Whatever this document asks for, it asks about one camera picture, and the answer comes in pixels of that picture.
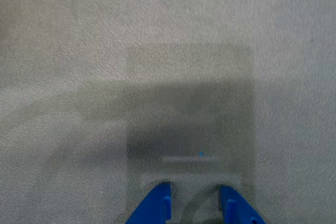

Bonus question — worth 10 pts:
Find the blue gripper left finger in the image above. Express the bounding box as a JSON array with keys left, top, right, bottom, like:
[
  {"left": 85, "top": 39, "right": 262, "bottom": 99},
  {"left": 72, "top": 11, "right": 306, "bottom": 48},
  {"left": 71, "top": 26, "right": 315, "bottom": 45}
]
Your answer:
[{"left": 125, "top": 181, "right": 172, "bottom": 224}]

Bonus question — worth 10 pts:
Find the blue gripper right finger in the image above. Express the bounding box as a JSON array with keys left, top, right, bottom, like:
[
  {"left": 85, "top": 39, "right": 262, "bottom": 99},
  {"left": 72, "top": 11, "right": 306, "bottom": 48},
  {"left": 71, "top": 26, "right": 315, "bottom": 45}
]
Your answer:
[{"left": 218, "top": 185, "right": 268, "bottom": 224}]

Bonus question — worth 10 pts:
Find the grey mat with NOWROBO print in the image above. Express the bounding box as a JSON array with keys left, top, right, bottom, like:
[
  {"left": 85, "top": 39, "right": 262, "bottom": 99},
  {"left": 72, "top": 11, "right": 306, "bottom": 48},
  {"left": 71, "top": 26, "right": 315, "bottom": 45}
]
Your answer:
[{"left": 0, "top": 0, "right": 336, "bottom": 224}]

